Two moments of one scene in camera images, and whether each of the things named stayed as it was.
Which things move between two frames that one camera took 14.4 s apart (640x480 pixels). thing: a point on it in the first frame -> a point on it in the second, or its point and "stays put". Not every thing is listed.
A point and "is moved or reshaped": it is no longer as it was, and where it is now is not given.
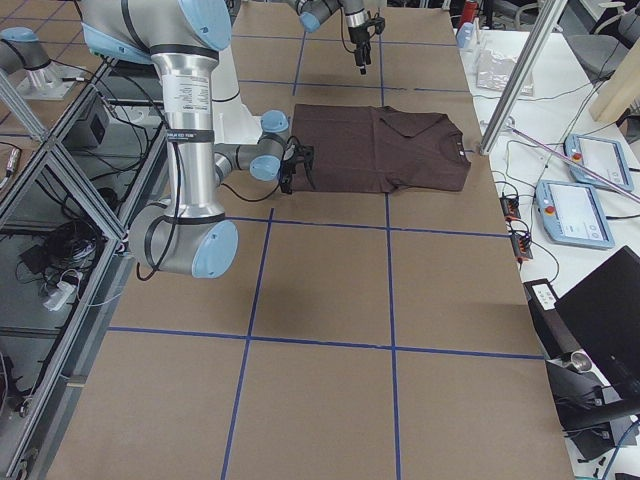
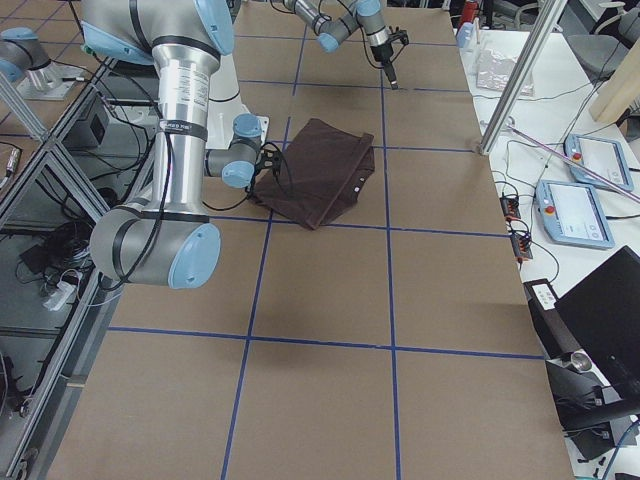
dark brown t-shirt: (373, 148) is moved or reshaped
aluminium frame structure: (64, 246) stays put
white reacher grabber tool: (510, 126) stays put
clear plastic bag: (493, 71) stays put
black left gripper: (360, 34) -> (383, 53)
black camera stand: (595, 420) stays put
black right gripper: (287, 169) -> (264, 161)
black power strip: (521, 241) stays put
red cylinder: (470, 12) stays put
